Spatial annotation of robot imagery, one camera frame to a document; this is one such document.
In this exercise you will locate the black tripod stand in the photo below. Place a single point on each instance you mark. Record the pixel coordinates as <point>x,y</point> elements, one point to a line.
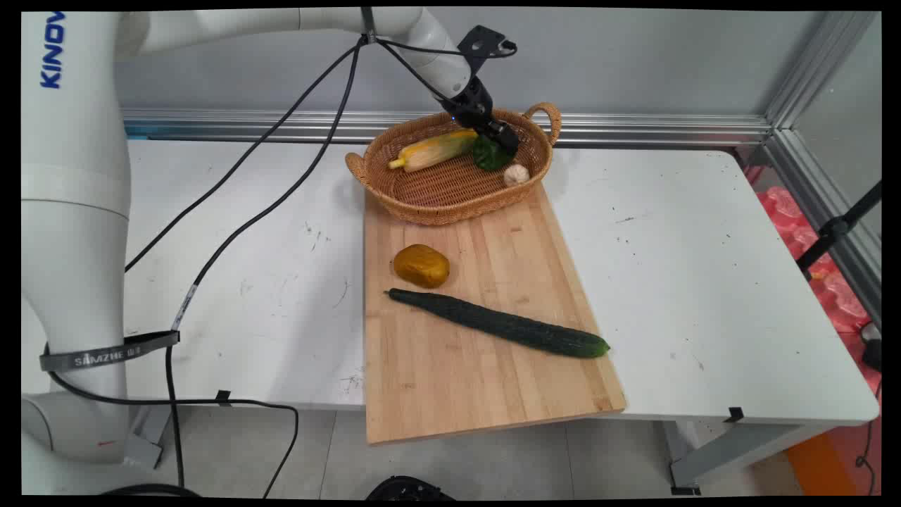
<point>834,229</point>

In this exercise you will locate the white garlic bulb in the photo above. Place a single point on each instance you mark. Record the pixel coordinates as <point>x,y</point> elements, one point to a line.
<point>516,175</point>

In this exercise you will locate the black table edge clip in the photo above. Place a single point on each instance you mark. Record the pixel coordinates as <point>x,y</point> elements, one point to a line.
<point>223,398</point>
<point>734,415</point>

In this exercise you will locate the horizontal aluminium frame rail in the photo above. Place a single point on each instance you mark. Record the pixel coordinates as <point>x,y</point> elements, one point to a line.
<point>633,128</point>

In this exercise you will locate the black round floor object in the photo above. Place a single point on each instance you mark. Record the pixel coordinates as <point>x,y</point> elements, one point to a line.
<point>408,488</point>

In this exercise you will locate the slanted aluminium frame post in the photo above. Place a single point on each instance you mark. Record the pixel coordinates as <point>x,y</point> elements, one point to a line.
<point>816,67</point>

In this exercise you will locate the yellow corn cob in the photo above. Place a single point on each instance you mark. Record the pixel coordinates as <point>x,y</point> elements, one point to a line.
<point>436,149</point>

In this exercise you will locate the orange floor object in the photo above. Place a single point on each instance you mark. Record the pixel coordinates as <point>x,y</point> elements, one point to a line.
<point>813,465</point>

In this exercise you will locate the pink foam packaging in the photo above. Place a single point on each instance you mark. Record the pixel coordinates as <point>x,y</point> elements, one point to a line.
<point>841,296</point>

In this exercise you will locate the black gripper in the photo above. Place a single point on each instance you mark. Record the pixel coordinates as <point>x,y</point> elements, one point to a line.
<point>470,100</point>

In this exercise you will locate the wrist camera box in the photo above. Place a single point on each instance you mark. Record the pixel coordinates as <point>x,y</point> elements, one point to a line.
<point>482,42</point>

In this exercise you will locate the grey table leg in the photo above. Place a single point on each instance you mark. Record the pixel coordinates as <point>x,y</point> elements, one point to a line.
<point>732,451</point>
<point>148,436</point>

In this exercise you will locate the long dark green cucumber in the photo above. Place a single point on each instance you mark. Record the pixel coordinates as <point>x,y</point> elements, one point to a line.
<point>493,322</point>

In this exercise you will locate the green bell pepper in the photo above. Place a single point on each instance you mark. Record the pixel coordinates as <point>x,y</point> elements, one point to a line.
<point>487,159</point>

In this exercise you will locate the woven wicker basket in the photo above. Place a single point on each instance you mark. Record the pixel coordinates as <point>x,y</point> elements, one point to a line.
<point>450,190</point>

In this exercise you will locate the yellow-brown potato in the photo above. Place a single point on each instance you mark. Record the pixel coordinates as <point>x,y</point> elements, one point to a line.
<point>421,266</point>

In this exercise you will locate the side aluminium frame rail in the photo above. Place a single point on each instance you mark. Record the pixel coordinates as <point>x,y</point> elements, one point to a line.
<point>816,204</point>

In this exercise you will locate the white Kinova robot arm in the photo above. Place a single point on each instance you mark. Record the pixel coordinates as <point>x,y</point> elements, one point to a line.
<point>74,232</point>

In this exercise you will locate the wooden cutting board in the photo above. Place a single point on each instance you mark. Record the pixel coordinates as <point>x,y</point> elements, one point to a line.
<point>479,380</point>

